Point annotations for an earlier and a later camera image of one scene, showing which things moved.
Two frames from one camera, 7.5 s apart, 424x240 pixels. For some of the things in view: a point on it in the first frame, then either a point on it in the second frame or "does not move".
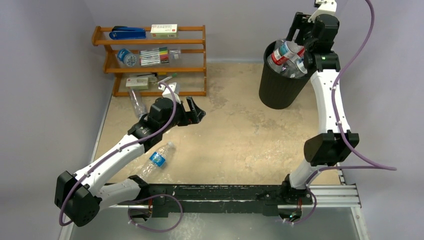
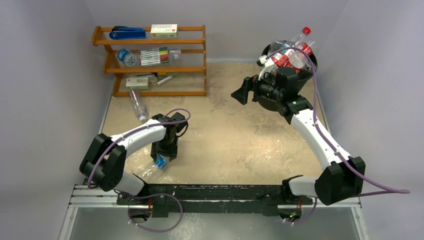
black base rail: x=174 y=200 does not move
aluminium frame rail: x=320 y=197 does not move
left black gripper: x=192 y=117 → x=171 y=153
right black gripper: x=301 y=25 → x=253 y=91
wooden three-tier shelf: x=153 y=60 does not move
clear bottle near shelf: x=137 y=100 does not move
